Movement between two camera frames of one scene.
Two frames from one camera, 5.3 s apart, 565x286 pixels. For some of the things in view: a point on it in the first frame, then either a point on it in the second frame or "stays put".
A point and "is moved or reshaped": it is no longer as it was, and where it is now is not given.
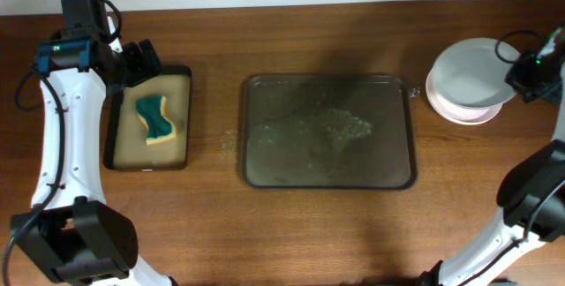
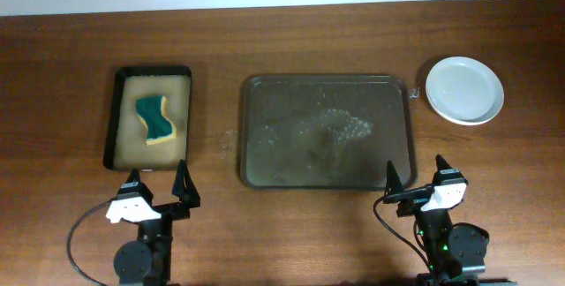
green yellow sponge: [152, 110] stays put
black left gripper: [144, 71] to [188, 197]
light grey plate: [469, 72] is moved or reshaped
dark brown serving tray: [327, 131] stays put
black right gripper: [513, 79] to [395, 193]
